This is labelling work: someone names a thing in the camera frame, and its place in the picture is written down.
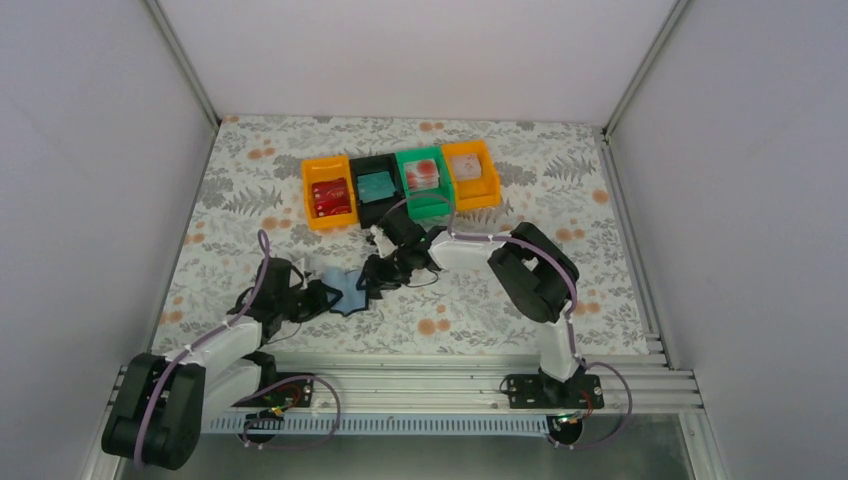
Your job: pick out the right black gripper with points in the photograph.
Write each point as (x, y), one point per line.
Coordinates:
(378, 280)

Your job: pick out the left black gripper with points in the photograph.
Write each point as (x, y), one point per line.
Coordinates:
(319, 304)

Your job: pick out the black leather card holder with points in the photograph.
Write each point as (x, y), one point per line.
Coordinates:
(347, 291)

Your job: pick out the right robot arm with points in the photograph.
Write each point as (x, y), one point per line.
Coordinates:
(537, 277)

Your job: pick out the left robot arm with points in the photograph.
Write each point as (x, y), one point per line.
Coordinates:
(165, 401)

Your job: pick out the teal cards stack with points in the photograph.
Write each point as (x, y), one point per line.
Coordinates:
(375, 187)

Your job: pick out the red VIP cards stack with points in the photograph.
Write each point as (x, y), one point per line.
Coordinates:
(331, 198)

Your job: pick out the white red-circle cards stack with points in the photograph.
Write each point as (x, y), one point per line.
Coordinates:
(422, 175)

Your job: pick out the white cards in orange bin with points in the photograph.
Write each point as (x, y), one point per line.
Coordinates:
(465, 167)

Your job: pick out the black bin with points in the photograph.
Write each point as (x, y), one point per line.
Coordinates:
(370, 213)

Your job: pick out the green bin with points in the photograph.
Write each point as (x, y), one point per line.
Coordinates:
(430, 203)

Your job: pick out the near orange bin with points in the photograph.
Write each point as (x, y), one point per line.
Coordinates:
(323, 169)

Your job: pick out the orange bin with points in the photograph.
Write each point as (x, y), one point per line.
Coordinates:
(323, 169)
(484, 192)

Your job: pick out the far orange bin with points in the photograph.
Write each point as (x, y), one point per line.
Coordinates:
(484, 192)

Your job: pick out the floral table mat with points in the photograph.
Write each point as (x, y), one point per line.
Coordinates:
(551, 175)

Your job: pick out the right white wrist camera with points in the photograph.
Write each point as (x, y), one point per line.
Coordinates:
(385, 247)

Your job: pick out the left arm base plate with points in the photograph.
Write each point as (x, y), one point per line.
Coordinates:
(288, 390)

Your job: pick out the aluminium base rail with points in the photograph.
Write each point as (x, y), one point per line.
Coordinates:
(459, 384)

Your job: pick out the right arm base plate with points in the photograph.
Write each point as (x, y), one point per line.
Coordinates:
(538, 392)

